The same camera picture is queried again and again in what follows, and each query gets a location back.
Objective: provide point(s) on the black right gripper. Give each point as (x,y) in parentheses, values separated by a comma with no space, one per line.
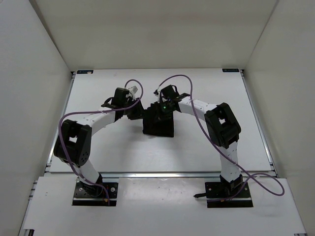
(160,103)

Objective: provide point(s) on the black skirt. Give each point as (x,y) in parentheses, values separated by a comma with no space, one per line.
(157,123)

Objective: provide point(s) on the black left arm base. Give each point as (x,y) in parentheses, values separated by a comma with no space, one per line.
(90,195)

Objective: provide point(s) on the dark left corner label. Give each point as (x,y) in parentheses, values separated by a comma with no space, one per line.
(84,72)

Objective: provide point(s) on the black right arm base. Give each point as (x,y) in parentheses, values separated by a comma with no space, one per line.
(224,194)

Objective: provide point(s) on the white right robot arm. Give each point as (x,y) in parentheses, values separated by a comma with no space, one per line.
(222,127)

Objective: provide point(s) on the dark corner label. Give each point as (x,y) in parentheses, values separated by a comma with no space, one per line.
(84,72)
(230,70)

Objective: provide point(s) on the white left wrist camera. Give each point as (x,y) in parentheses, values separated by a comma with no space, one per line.
(133,90)

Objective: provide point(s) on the dark right corner label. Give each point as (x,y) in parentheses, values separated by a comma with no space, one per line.
(230,70)

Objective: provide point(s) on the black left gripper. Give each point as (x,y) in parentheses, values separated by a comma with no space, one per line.
(138,114)

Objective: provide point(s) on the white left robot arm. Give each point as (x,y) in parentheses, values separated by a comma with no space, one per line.
(73,145)

